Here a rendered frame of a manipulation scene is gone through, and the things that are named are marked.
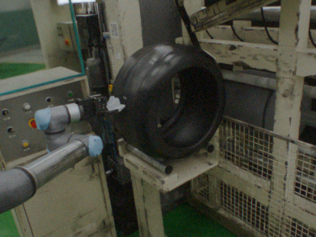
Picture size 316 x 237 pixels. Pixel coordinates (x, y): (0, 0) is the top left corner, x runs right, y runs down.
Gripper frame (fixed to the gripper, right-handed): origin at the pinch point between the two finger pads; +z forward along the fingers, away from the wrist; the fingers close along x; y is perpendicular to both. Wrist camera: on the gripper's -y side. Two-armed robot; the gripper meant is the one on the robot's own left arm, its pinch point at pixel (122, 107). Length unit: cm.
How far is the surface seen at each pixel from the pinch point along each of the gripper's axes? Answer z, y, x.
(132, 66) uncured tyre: 8.5, 15.8, 4.6
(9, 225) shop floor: -35, -129, 131
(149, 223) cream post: 31, -92, 26
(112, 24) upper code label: 16.5, 31.8, 34.7
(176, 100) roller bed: 62, -17, 37
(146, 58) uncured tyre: 13.2, 19.8, -0.1
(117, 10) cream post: 16, 39, 28
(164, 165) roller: 16.6, -29.4, -8.3
